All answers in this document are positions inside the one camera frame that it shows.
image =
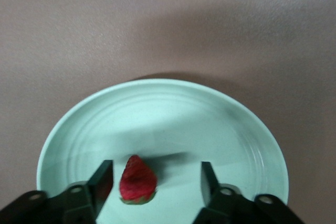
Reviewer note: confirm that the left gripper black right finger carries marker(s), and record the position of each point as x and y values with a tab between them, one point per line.
231	208

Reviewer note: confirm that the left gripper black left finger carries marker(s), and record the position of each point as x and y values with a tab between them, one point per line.
78	203

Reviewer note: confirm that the red strawberry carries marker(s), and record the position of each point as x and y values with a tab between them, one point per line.
136	179

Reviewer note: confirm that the light green round plate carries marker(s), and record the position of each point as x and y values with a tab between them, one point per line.
168	119

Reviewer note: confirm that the brown table cloth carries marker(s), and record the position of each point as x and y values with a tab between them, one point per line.
78	24

